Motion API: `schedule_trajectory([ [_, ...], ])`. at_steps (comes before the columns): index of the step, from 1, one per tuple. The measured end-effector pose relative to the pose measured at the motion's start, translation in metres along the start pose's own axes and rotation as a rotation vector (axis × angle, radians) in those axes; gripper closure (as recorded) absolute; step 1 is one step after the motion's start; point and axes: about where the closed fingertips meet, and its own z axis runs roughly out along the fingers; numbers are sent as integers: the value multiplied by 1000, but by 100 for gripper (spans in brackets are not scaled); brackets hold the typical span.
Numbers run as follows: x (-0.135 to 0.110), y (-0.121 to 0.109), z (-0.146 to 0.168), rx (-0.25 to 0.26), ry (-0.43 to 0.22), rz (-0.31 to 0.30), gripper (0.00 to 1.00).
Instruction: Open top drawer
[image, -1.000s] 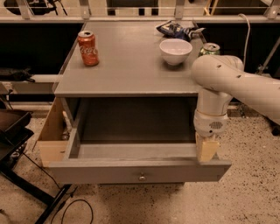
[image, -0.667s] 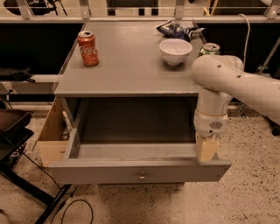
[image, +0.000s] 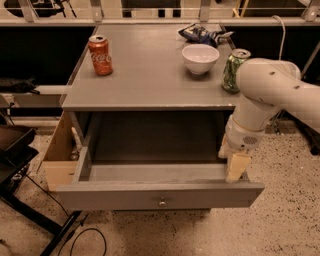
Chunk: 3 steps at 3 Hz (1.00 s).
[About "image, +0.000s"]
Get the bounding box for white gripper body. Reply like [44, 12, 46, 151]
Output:
[223, 116, 264, 154]

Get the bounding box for white ceramic bowl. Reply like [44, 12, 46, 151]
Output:
[182, 44, 220, 75]

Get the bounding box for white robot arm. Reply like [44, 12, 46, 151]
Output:
[218, 58, 320, 183]

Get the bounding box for orange Coca-Cola can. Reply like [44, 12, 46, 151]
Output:
[88, 35, 113, 75]

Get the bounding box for metal railing frame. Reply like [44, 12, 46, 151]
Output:
[0, 0, 320, 26]

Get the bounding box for blue crumpled chip bag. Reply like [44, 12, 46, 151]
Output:
[178, 23, 233, 48]

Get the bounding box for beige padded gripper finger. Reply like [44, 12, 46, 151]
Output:
[226, 152, 251, 183]
[218, 136, 231, 159]

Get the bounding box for black floor cable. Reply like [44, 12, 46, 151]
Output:
[24, 173, 108, 256]

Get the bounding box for grey drawer cabinet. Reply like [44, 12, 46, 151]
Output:
[63, 24, 238, 165]

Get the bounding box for white hanging cable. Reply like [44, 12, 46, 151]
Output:
[271, 15, 287, 62]

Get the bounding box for black metal stand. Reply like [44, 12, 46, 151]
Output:
[0, 125, 80, 256]

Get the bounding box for open cardboard box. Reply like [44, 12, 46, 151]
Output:
[41, 112, 79, 191]

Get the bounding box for green soda can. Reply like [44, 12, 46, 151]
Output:
[221, 48, 251, 94]

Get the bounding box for grey top drawer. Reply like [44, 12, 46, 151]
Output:
[57, 111, 264, 210]

